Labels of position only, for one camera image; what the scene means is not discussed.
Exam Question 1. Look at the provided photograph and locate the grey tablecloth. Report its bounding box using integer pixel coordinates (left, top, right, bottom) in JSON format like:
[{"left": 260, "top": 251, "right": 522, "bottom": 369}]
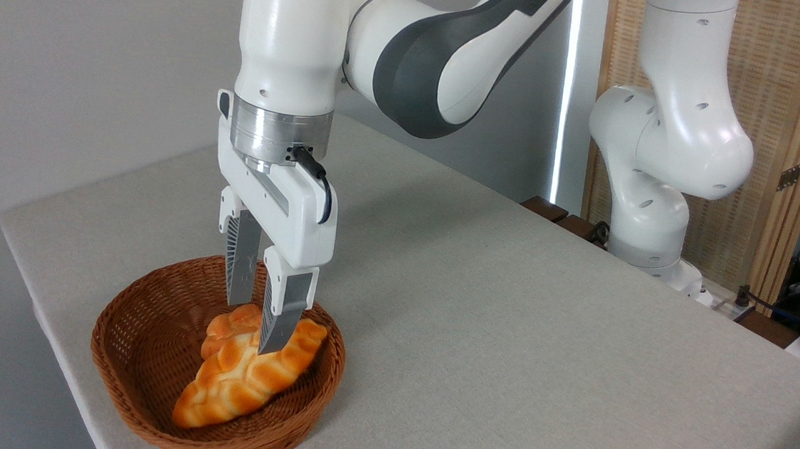
[{"left": 0, "top": 87, "right": 800, "bottom": 449}]

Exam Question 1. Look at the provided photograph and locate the braided golden bread loaf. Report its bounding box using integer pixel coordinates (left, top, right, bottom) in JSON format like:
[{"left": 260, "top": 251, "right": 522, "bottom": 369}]
[{"left": 172, "top": 307, "right": 330, "bottom": 440}]

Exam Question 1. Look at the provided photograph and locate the brown wicker basket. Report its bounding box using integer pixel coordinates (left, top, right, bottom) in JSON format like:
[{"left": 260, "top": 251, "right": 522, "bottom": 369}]
[{"left": 82, "top": 244, "right": 354, "bottom": 449}]

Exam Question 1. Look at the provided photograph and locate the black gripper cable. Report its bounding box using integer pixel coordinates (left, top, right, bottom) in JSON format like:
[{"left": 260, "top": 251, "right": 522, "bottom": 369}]
[{"left": 285, "top": 143, "right": 339, "bottom": 226}]

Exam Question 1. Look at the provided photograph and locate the round orange bread roll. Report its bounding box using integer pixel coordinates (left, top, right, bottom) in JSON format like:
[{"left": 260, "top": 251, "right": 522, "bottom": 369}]
[{"left": 200, "top": 300, "right": 266, "bottom": 364}]

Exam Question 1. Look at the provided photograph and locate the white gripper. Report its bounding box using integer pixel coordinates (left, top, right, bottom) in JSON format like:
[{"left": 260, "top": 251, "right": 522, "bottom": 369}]
[{"left": 197, "top": 89, "right": 348, "bottom": 361}]

